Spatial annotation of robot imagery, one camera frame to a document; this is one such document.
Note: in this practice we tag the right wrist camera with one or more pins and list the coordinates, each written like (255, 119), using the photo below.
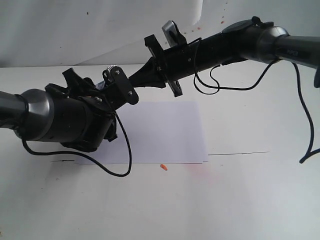
(172, 34)

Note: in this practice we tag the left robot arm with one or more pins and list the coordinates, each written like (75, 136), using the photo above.
(30, 115)

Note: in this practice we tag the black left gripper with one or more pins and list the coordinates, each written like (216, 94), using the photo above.
(80, 121)

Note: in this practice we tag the top white paper sheet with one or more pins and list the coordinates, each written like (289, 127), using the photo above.
(165, 132)

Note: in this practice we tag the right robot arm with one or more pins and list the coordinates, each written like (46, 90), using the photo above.
(249, 39)

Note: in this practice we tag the white backdrop sheet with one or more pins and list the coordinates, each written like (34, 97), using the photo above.
(42, 33)

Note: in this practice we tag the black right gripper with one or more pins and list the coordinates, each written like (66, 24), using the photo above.
(165, 66)

